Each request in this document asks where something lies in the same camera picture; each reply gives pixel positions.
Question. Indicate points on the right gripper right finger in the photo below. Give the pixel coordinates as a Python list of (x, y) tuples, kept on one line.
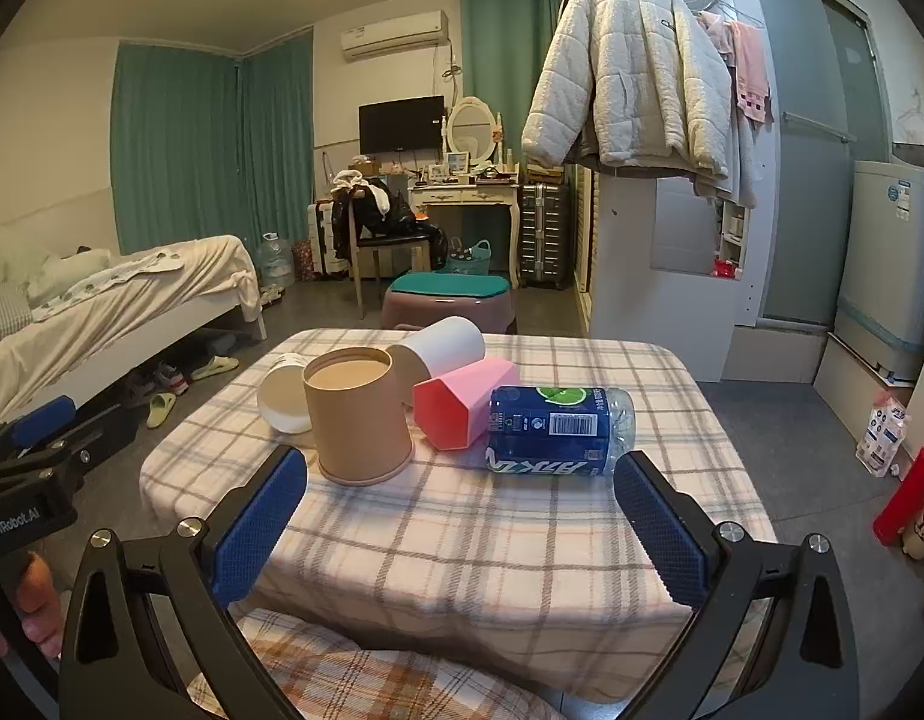
[(803, 663)]

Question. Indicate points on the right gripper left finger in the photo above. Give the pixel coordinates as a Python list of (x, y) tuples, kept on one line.
[(116, 663)]

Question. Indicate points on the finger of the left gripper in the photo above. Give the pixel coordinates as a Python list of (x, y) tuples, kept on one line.
[(43, 422)]

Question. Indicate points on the brown paper cup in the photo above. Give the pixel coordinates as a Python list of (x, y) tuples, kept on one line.
[(359, 424)]

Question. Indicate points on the white cup with green print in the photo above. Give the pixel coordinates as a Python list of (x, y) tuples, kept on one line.
[(281, 397)]

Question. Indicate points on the plain white paper cup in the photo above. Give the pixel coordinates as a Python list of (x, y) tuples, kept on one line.
[(446, 345)]

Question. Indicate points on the person's left hand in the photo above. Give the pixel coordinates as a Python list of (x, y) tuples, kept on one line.
[(29, 584)]

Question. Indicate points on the bed with beige blanket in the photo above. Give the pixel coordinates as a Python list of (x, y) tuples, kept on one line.
[(101, 316)]

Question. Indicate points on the green slipper near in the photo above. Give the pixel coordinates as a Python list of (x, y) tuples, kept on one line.
[(159, 409)]

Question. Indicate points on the green slipper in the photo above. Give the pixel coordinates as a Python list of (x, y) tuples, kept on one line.
[(159, 409), (217, 366)]

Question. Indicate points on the sneaker under bed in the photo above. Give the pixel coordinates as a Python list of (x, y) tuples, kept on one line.
[(170, 379)]

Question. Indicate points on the red bottle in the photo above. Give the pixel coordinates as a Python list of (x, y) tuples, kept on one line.
[(903, 506)]

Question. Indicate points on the green slipper far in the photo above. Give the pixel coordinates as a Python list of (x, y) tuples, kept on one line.
[(217, 366)]

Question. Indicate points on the white tissue pack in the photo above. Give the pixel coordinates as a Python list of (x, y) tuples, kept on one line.
[(885, 430)]

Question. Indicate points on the plaid tablecloth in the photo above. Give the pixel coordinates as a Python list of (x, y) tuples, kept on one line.
[(537, 577)]

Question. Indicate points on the red and pink box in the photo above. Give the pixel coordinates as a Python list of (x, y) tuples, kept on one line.
[(453, 410)]

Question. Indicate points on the large water jug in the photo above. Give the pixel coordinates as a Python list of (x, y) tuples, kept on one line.
[(275, 261)]

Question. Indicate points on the white suitcase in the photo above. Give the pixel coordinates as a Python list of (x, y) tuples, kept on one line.
[(322, 240)]

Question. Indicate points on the teal curtain left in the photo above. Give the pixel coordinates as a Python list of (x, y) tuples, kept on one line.
[(205, 144)]

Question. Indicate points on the teal curtain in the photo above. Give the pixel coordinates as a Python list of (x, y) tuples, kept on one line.
[(205, 144), (504, 43)]

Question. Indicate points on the purple stool with teal cushion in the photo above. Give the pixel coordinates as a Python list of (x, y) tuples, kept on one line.
[(420, 298)]

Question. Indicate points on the blue plastic bottle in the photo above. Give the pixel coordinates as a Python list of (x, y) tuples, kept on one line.
[(559, 431)]

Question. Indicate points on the wooden chair with clothes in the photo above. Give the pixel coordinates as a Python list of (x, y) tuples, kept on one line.
[(367, 215)]

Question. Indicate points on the black television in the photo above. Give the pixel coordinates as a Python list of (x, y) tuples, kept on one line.
[(410, 124)]

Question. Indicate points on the silver suitcase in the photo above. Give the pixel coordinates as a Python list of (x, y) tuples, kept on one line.
[(545, 234)]

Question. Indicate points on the oval vanity mirror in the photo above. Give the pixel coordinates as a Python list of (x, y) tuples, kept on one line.
[(473, 128)]

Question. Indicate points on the white air conditioner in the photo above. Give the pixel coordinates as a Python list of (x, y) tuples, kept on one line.
[(411, 32)]

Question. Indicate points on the white puffer jacket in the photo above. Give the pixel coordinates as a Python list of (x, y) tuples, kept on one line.
[(636, 88)]

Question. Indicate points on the teal curtain right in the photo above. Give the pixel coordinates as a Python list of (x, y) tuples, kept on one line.
[(504, 43)]

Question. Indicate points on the pink hanging garment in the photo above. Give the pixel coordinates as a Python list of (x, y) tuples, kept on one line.
[(741, 48)]

